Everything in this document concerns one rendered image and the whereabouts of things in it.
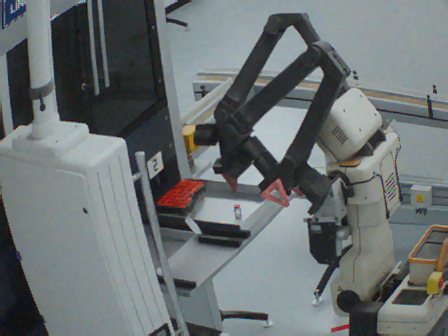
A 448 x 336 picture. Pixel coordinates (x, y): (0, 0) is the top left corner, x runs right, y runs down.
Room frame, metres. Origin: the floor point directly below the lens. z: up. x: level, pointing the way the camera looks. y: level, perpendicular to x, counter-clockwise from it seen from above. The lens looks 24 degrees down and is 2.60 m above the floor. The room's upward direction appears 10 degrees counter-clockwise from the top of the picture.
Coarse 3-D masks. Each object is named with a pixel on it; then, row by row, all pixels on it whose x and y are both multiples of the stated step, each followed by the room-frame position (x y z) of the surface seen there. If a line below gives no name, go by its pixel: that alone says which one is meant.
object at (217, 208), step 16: (208, 192) 3.64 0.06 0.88; (224, 192) 3.62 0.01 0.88; (240, 192) 3.60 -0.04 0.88; (256, 192) 3.57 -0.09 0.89; (272, 192) 3.51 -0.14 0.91; (208, 208) 3.53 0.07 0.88; (224, 208) 3.51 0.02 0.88; (256, 208) 3.43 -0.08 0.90; (208, 224) 3.37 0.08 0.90; (224, 224) 3.34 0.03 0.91; (240, 224) 3.31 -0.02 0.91
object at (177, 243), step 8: (144, 232) 3.41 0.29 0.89; (168, 232) 3.36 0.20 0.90; (176, 232) 3.34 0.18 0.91; (184, 232) 3.32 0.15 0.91; (192, 232) 3.31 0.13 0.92; (152, 240) 3.36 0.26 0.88; (168, 240) 3.34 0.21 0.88; (176, 240) 3.33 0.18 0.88; (184, 240) 3.33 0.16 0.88; (192, 240) 3.27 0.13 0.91; (152, 248) 3.30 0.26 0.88; (168, 248) 3.29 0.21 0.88; (176, 248) 3.28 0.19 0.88; (184, 248) 3.23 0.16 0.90; (192, 248) 3.27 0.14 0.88; (152, 256) 3.24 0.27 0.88; (168, 256) 3.23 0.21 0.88; (176, 256) 3.19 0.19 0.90; (184, 256) 3.22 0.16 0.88; (160, 272) 3.10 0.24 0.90
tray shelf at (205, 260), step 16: (160, 192) 3.71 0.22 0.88; (144, 208) 3.61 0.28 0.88; (272, 208) 3.45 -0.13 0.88; (144, 224) 3.48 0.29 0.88; (256, 224) 3.36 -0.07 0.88; (192, 256) 3.21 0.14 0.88; (208, 256) 3.20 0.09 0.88; (224, 256) 3.18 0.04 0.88; (176, 272) 3.12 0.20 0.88; (192, 272) 3.11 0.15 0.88; (208, 272) 3.09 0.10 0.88; (176, 288) 3.01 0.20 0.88
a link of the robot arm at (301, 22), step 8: (272, 16) 3.42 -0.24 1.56; (280, 16) 3.41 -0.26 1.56; (288, 16) 3.40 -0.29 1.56; (296, 16) 3.38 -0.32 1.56; (304, 16) 3.40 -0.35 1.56; (280, 24) 3.40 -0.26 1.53; (288, 24) 3.40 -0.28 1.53; (296, 24) 3.39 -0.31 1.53; (304, 24) 3.38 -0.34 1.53; (304, 32) 3.37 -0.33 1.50; (312, 32) 3.37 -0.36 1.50; (304, 40) 3.37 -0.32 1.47; (312, 40) 3.36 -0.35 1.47; (344, 88) 3.27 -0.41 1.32
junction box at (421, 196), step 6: (414, 186) 4.02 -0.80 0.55; (420, 186) 4.01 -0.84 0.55; (426, 186) 3.99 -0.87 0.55; (414, 192) 3.99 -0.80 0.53; (420, 192) 3.97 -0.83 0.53; (426, 192) 3.95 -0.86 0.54; (414, 198) 4.00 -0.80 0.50; (420, 198) 3.97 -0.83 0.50; (426, 198) 3.95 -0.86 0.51; (414, 204) 4.00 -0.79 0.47; (420, 204) 3.98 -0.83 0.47; (426, 204) 3.95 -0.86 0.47
